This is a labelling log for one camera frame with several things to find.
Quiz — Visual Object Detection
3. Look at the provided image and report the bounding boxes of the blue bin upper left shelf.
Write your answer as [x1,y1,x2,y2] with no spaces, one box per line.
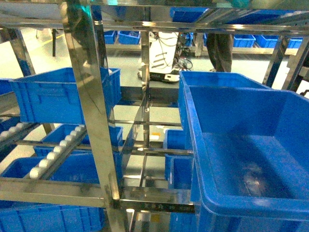
[9,67,121,127]

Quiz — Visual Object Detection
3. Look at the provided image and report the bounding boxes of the stainless steel shelf rack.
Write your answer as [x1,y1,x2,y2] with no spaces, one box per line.
[0,0,309,232]

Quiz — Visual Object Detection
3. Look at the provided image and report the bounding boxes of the blue bin lower centre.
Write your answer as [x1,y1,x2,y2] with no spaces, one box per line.
[163,129,193,189]

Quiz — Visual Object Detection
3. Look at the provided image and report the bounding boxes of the blue bin lower left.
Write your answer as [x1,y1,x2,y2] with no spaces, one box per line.
[0,153,99,184]

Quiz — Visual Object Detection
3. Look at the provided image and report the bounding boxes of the person legs dark trousers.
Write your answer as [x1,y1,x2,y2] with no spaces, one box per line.
[206,33,234,73]

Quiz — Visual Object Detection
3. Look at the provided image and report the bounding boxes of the large blue bin near right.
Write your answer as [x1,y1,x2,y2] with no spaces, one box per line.
[183,86,309,232]

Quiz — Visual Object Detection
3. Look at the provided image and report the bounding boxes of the white roller track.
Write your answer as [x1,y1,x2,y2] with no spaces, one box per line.
[26,124,87,179]

